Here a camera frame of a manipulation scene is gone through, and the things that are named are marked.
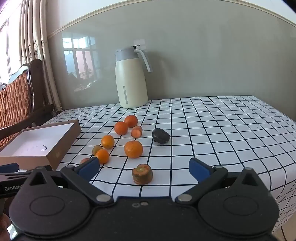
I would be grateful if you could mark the orange tangerine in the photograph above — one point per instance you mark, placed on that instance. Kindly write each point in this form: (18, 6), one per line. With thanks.
(107, 141)
(121, 128)
(131, 121)
(102, 156)
(133, 149)

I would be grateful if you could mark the person's left hand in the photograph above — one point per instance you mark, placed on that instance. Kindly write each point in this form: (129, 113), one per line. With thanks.
(3, 226)

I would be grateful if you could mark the brown cardboard box white inside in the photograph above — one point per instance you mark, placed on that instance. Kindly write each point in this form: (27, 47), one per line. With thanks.
(34, 143)

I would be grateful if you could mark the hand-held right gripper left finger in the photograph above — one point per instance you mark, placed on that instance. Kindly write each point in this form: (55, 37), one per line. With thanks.
(89, 168)

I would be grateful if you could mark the cut carrot piece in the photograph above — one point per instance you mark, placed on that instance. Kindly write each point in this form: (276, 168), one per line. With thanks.
(137, 132)
(85, 160)

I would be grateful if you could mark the small yellow-green kiwi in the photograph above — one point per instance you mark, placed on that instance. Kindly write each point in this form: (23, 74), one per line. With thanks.
(96, 148)

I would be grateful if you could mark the cream thermos jug grey lid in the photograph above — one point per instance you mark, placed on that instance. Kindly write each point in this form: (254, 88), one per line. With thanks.
(131, 81)

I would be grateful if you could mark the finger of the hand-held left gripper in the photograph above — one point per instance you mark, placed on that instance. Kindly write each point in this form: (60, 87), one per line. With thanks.
(9, 167)
(16, 175)

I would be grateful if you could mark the white black-checked tablecloth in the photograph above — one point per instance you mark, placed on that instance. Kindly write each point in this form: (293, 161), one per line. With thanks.
(219, 129)

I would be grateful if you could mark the dark wrinkled avocado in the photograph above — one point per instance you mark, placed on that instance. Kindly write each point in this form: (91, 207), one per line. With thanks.
(161, 135)

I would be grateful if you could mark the window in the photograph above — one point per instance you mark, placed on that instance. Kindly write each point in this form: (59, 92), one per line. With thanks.
(7, 46)

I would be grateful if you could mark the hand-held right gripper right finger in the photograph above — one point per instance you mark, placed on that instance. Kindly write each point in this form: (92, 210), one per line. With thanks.
(198, 168)

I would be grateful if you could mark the wooden sofa with woven cushion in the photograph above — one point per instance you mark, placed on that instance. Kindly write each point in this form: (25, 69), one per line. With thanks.
(13, 99)

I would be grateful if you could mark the beige embroidered curtain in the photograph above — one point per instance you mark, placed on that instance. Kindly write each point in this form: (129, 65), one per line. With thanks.
(44, 34)

